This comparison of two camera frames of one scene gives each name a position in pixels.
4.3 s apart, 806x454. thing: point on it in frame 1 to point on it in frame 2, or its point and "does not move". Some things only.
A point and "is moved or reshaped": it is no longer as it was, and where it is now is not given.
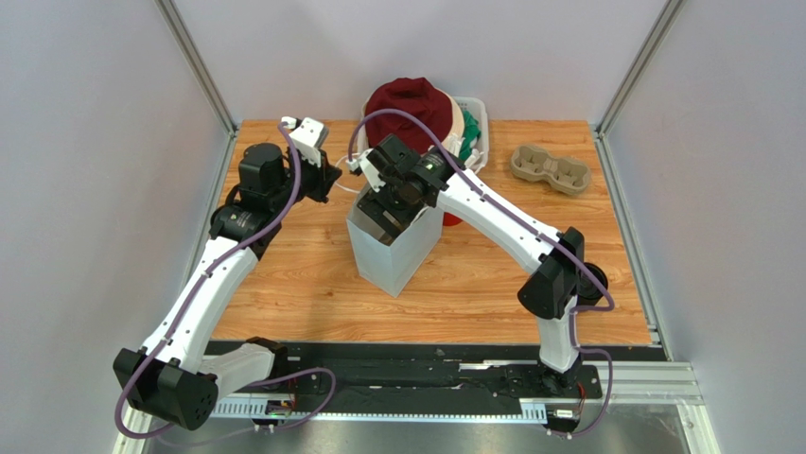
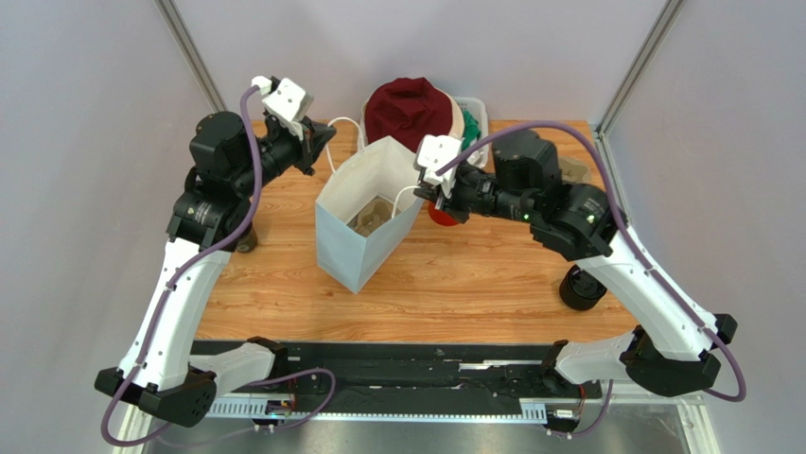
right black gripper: x=383 y=210 to x=446 y=200
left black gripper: x=324 y=178 to x=305 y=149
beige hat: x=458 y=121 does not move
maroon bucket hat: x=417 y=96 does not move
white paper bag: x=394 y=265 is moved or reshaped
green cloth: x=470 y=130 does not move
